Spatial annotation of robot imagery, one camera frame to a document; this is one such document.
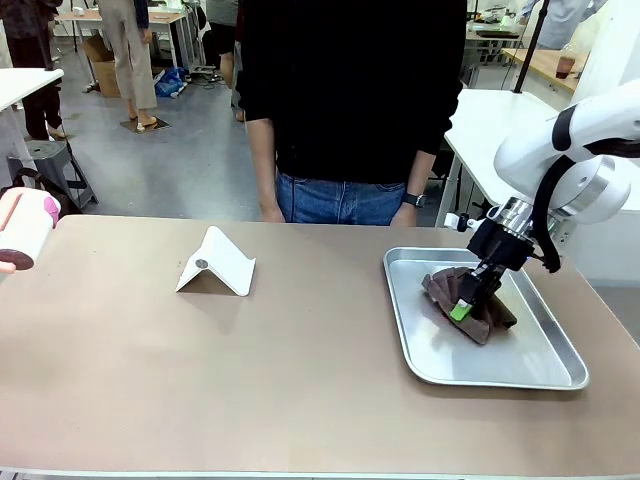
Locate person's black sweater torso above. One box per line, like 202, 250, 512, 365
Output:
233, 0, 469, 185

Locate blue plastic bag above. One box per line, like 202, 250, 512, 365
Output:
153, 66, 190, 99

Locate wooden top desk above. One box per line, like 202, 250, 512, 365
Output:
53, 8, 194, 76

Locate brown bag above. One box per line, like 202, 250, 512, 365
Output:
0, 167, 76, 217

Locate black tripod pole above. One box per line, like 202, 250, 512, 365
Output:
513, 0, 552, 94

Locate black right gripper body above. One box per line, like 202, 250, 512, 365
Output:
466, 218, 534, 274

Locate silver metal tray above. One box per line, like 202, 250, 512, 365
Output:
383, 246, 591, 392

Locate person's left hand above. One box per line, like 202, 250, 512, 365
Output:
390, 203, 419, 228

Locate grey metal stool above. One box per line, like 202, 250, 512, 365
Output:
23, 139, 100, 207

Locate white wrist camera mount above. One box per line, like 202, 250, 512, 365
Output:
443, 211, 472, 233

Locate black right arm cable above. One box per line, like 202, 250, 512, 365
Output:
530, 153, 563, 274

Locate bystander in dark clothes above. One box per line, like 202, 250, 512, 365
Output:
0, 0, 66, 142

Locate bystander in beige trousers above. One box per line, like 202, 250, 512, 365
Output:
96, 0, 159, 129

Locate metal floor plate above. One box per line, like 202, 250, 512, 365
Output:
119, 116, 172, 134

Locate brown microfiber cloth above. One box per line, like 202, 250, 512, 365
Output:
420, 266, 519, 347

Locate person's blue jeans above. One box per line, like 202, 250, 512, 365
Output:
274, 169, 408, 226

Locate wooden workbench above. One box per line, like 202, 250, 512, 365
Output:
501, 47, 589, 95

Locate cardboard box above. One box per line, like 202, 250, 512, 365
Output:
81, 34, 124, 99

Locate person's right forearm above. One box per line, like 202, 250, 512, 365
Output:
246, 116, 279, 209

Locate white folded metal stand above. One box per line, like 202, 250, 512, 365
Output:
174, 225, 257, 298

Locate person's left forearm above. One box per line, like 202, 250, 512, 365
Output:
406, 148, 438, 198

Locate large white side table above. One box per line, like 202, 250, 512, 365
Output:
433, 88, 601, 231

